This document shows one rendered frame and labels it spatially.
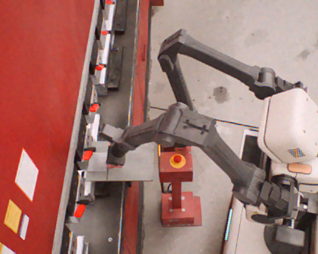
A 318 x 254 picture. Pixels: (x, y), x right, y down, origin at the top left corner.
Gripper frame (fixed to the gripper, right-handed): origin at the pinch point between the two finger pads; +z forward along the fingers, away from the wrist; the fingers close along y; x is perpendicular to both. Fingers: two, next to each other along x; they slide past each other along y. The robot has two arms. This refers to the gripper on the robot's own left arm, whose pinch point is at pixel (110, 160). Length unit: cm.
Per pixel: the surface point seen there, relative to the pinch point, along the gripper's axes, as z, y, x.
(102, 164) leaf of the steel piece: 2.3, 1.1, -2.5
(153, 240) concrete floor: 85, 2, 55
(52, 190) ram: -32, 30, -24
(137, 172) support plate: -4.0, 4.6, 10.3
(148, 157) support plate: -5.7, -2.2, 13.7
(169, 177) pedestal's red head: 15.6, -6.8, 33.1
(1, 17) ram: -73, 13, -45
